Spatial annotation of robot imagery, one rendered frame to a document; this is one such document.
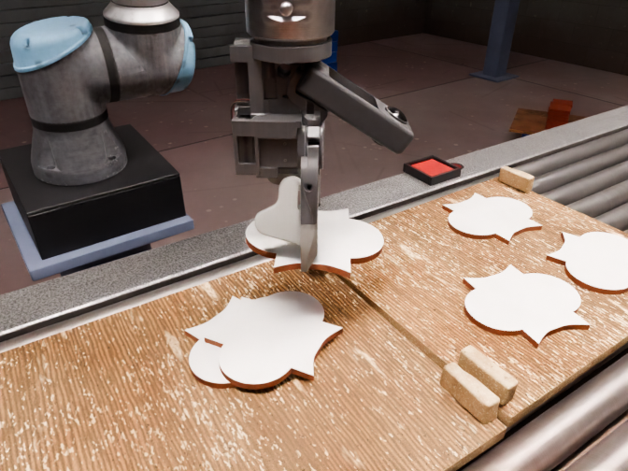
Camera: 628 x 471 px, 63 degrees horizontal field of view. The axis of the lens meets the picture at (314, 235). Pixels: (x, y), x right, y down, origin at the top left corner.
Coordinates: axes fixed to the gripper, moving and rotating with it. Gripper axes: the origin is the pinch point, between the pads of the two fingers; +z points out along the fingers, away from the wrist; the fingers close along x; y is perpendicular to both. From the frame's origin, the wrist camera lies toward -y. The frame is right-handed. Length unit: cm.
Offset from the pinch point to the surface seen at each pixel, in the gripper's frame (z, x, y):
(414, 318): 10.1, 1.2, -11.6
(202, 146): 105, -279, 87
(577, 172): 12, -45, -49
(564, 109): 78, -288, -155
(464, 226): 9.3, -18.3, -21.4
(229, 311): 9.4, 1.8, 9.6
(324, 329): 8.5, 5.3, -1.4
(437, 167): 10.9, -42.4, -21.7
